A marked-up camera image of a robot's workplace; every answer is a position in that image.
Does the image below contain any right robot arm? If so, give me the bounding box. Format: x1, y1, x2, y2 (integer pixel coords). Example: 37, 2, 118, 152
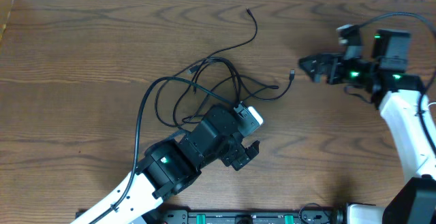
298, 25, 435, 223

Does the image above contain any right camera black cable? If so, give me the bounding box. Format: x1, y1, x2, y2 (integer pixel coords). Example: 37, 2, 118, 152
357, 11, 436, 157

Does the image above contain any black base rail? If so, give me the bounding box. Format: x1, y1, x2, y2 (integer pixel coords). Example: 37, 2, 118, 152
74, 209, 392, 224

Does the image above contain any camera black cable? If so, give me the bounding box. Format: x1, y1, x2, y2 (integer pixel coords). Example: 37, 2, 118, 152
88, 76, 239, 224
357, 11, 436, 157

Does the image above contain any left camera black cable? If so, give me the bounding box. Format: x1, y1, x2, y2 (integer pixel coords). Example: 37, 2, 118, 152
88, 76, 239, 224

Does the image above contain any small black wire loop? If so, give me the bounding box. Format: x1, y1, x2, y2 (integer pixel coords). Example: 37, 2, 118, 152
298, 203, 330, 224

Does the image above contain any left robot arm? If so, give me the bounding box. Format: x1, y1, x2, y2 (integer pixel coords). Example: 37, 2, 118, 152
73, 103, 264, 224

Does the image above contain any black USB cable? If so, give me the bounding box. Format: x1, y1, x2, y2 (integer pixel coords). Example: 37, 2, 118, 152
153, 8, 296, 129

